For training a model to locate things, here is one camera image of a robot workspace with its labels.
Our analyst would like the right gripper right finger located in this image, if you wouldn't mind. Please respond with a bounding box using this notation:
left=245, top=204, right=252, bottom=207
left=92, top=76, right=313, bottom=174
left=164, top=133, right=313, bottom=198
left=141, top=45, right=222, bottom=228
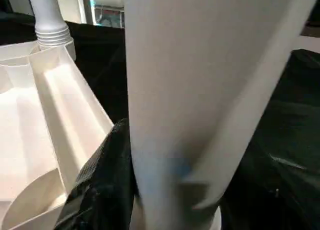
left=220, top=145, right=320, bottom=230

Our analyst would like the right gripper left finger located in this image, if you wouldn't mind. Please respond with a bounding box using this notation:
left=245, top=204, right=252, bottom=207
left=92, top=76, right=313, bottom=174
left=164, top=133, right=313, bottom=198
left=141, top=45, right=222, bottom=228
left=54, top=117, right=140, bottom=230

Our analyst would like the white plastic table top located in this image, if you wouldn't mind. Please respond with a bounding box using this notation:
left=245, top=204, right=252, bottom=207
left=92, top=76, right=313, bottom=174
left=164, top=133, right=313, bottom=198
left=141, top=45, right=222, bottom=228
left=0, top=40, right=115, bottom=230

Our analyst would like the white plastic table leg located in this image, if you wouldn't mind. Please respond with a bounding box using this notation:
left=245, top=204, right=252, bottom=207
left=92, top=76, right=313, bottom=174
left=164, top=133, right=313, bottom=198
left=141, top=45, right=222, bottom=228
left=26, top=0, right=77, bottom=62
left=122, top=0, right=320, bottom=230

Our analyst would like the black work mat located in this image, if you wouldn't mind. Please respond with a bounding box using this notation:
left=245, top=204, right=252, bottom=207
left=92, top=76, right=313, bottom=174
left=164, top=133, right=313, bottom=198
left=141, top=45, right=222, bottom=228
left=0, top=10, right=320, bottom=230

